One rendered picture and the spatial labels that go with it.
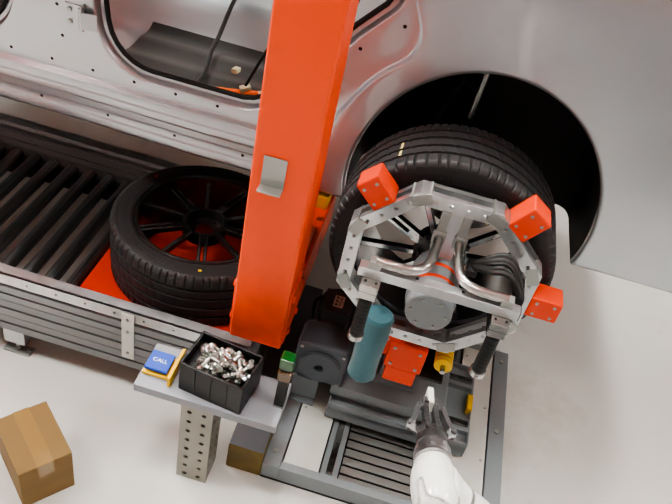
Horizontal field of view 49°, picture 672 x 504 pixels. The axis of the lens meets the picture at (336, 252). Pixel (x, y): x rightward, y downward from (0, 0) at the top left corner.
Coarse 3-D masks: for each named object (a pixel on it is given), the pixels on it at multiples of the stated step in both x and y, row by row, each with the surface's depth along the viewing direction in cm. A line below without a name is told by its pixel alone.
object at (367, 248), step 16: (432, 208) 205; (400, 224) 211; (432, 224) 207; (368, 240) 216; (384, 240) 217; (416, 240) 212; (480, 240) 207; (368, 256) 228; (384, 256) 238; (416, 256) 217; (464, 256) 212; (480, 256) 212; (480, 272) 239; (384, 288) 229; (400, 288) 234; (496, 288) 225; (400, 304) 229; (464, 320) 224
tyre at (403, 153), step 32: (416, 128) 212; (448, 128) 208; (384, 160) 203; (416, 160) 195; (448, 160) 194; (480, 160) 196; (512, 160) 203; (352, 192) 205; (480, 192) 195; (512, 192) 193; (544, 192) 207; (544, 256) 203
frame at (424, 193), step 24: (408, 192) 195; (432, 192) 190; (456, 192) 192; (360, 216) 199; (384, 216) 196; (480, 216) 190; (504, 216) 188; (360, 240) 204; (504, 240) 192; (528, 264) 195; (528, 288) 201; (408, 336) 222; (432, 336) 221; (456, 336) 219; (480, 336) 215
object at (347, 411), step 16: (464, 368) 277; (448, 384) 270; (464, 384) 270; (336, 400) 256; (352, 400) 257; (448, 400) 265; (464, 400) 267; (336, 416) 256; (352, 416) 254; (368, 416) 252; (384, 416) 255; (400, 416) 256; (464, 416) 261; (384, 432) 255; (400, 432) 253; (464, 432) 254; (464, 448) 251
